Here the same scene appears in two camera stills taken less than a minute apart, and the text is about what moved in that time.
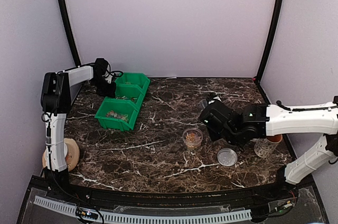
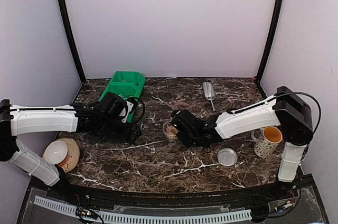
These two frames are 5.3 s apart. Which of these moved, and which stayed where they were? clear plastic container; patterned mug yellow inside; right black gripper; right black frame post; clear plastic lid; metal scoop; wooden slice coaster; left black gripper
Moved: metal scoop; clear plastic container; left black gripper; right black gripper
Stayed: clear plastic lid; right black frame post; patterned mug yellow inside; wooden slice coaster
